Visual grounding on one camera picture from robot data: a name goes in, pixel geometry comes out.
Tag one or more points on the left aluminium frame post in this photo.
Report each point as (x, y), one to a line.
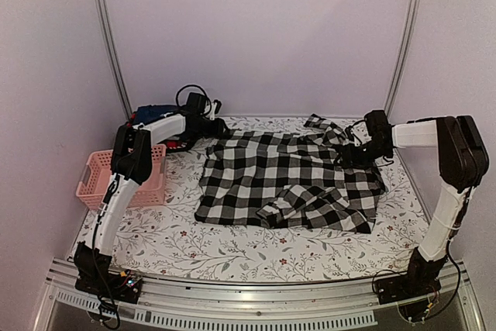
(113, 57)

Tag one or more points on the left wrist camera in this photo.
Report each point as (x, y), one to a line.
(215, 108)

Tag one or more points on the pink plastic laundry basket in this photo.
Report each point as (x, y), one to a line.
(95, 180)

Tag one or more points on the black white checkered cloth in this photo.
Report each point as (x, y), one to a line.
(282, 180)

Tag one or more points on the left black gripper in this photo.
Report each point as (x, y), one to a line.
(218, 131)

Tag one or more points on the aluminium frame post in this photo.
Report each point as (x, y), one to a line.
(113, 57)
(399, 67)

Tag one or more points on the front aluminium rail base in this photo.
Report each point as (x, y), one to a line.
(171, 303)

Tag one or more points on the red black plaid shirt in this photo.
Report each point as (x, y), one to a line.
(177, 146)

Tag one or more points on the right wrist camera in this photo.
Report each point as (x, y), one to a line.
(352, 137)

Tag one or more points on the right aluminium frame post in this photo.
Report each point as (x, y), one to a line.
(399, 67)

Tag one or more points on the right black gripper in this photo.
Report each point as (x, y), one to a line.
(350, 157)

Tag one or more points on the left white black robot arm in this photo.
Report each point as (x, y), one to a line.
(130, 167)

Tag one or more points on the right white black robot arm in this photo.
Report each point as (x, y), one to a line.
(463, 161)

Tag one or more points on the floral patterned table mat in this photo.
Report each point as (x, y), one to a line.
(166, 239)

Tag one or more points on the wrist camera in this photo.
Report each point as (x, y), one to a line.
(352, 137)
(215, 108)

